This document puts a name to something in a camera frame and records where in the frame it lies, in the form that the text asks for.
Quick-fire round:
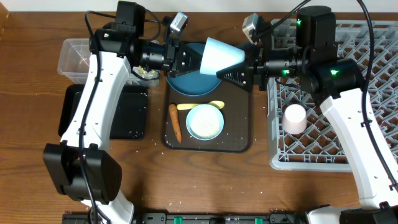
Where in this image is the light blue plastic cup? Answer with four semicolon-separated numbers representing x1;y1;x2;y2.
200;37;245;76

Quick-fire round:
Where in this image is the yellow snack wrapper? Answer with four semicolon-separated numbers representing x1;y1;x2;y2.
133;67;160;80

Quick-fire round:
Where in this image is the light blue bowl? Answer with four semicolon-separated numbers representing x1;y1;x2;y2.
186;104;224;141

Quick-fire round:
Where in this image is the white rice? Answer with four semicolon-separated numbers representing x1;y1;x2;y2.
191;108;220;139

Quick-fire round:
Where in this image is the pink plastic cup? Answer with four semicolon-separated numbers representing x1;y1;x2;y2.
282;104;307;134

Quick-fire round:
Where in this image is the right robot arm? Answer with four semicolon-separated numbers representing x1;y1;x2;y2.
216;2;397;223

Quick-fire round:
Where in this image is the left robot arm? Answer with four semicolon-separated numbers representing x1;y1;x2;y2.
43;1;201;223

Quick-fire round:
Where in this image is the grey dishwasher rack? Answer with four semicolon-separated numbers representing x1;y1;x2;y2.
267;20;397;172

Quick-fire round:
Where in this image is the dark blue plate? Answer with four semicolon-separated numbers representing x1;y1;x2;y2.
165;42;223;97

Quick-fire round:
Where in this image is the yellow plastic spoon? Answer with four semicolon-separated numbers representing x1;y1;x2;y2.
177;100;225;110

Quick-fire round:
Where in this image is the orange carrot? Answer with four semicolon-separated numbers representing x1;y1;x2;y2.
169;104;182;143

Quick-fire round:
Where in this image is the dark brown serving tray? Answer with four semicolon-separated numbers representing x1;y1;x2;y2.
162;80;253;153

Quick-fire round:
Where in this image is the black rectangular tray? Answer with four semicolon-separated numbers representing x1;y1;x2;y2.
58;84;148;140

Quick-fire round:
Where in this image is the clear plastic bin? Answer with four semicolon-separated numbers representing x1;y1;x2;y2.
58;39;160;86

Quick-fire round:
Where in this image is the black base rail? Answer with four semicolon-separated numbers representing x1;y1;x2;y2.
61;212;307;224

